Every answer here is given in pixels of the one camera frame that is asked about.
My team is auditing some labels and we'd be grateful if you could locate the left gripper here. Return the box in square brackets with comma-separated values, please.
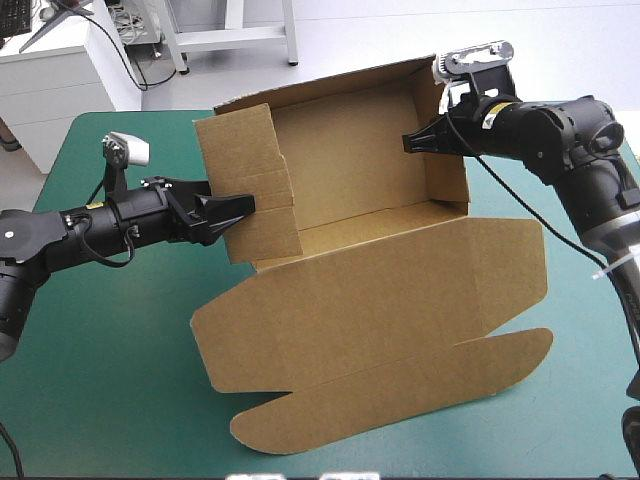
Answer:
[141, 175, 257, 248]

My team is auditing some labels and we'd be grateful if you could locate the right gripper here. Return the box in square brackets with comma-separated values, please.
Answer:
[401, 91, 494, 157]

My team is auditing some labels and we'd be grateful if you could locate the brown cardboard box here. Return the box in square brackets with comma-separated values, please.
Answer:
[189, 53, 555, 457]

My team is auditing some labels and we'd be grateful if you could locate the white cabinet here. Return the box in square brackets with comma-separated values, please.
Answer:
[0, 18, 144, 175]

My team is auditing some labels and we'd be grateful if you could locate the grey monitor stand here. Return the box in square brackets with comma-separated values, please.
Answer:
[18, 0, 97, 54]

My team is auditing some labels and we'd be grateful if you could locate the black keyboard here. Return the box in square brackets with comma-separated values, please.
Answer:
[0, 0, 34, 37]

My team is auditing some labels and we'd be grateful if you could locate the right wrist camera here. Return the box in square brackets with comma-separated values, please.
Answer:
[433, 40, 516, 99]

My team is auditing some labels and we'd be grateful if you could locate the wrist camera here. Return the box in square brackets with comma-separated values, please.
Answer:
[101, 130, 152, 194]
[433, 40, 516, 99]

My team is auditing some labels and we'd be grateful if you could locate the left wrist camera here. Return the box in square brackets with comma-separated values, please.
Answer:
[101, 130, 152, 194]

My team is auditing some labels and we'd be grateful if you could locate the thin black floor cable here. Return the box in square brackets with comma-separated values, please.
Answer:
[74, 4, 178, 92]

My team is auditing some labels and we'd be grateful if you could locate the white metal table frame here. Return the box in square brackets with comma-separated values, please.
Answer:
[162, 0, 301, 76]

